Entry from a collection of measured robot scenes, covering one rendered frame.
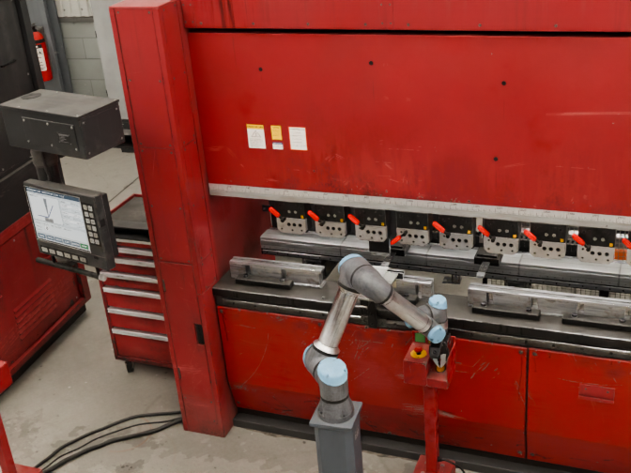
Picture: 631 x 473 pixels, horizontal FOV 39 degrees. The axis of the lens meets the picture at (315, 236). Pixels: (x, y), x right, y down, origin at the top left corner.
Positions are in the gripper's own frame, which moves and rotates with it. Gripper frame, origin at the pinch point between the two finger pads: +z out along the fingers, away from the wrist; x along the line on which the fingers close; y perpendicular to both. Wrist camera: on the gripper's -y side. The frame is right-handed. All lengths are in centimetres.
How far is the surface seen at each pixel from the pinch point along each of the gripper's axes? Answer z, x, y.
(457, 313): -12.1, -2.9, 24.0
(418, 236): -46, 16, 33
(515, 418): 38, -30, 16
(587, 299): -21, -58, 34
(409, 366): -2.6, 11.9, -6.2
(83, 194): -89, 145, -28
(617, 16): -146, -63, 41
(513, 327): -11.8, -28.7, 19.8
